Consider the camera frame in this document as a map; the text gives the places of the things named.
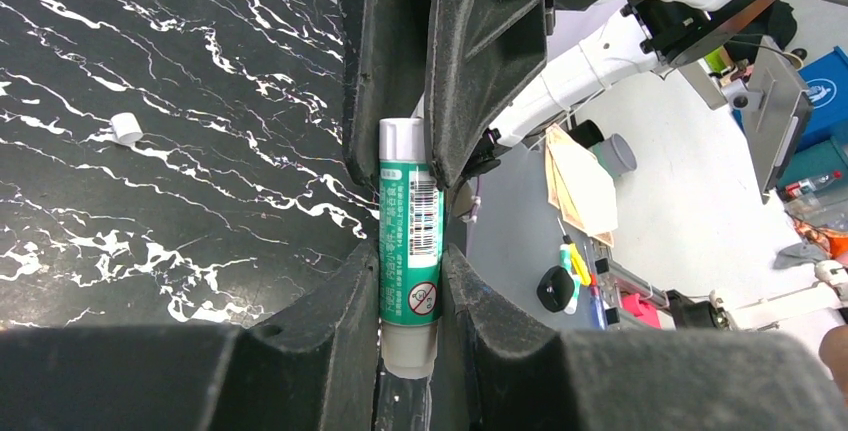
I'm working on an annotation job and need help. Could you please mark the green white glue stick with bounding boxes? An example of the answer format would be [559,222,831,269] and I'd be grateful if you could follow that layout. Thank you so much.
[378,118,444,380]

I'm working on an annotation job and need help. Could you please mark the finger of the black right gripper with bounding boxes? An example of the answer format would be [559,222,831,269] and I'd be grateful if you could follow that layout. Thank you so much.
[337,0,431,187]
[423,0,547,190]

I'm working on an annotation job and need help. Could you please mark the white glue stick cap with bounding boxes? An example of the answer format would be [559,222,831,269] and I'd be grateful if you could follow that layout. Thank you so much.
[110,112,144,147]

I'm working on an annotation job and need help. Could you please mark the stack of spare envelopes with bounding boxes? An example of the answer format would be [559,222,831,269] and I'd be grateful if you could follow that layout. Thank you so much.
[544,124,618,248]

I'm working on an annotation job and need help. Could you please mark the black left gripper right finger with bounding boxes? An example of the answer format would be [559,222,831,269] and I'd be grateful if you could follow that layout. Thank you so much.
[440,246,847,430]

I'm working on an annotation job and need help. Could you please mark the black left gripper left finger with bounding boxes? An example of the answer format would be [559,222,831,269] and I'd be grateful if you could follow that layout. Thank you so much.
[1,243,378,430]

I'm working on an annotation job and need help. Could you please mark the black cup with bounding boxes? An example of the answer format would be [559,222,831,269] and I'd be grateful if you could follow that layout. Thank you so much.
[567,120,605,149]

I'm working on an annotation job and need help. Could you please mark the grey paper cup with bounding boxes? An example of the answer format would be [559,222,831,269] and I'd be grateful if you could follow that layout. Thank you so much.
[589,133,638,178]

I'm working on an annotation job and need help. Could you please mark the screwdrivers on desk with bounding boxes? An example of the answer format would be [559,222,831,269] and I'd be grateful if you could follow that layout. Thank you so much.
[557,217,607,330]

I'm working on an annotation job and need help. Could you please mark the blue bin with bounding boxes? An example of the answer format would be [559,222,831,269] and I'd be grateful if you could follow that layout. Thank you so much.
[798,46,847,151]

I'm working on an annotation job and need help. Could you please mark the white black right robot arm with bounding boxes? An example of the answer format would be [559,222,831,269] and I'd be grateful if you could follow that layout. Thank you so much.
[337,0,777,189]

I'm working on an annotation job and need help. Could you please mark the monitor on arm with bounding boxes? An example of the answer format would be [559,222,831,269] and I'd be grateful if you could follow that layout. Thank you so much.
[727,35,813,204]

